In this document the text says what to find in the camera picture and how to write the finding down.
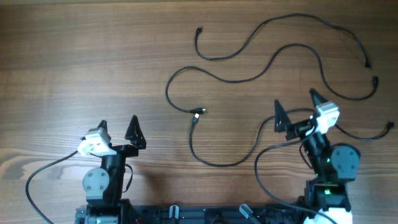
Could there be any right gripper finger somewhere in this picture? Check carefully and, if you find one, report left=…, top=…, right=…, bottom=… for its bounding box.
left=274, top=100, right=292, bottom=133
left=309, top=88, right=328, bottom=106

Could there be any black cable bundle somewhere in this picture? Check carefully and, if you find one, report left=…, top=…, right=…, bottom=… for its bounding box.
left=164, top=42, right=379, bottom=115

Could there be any separated thin black cable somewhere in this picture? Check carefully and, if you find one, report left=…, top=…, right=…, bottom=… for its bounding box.
left=194, top=12, right=372, bottom=68

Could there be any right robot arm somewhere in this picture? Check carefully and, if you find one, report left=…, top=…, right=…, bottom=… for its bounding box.
left=274, top=89, right=361, bottom=223

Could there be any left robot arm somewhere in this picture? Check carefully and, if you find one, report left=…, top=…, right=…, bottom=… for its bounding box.
left=75, top=115, right=146, bottom=224

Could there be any right camera cable black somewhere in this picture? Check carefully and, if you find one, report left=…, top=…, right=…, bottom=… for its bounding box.
left=254, top=140, right=337, bottom=224

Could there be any camera cable black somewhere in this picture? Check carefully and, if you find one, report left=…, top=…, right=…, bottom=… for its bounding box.
left=254, top=140, right=337, bottom=224
left=25, top=149, right=79, bottom=224

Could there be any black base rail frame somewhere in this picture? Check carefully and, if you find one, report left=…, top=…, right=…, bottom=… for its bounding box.
left=75, top=204, right=305, bottom=224

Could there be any left camera cable black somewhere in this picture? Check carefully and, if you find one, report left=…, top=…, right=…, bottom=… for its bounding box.
left=25, top=149, right=79, bottom=224

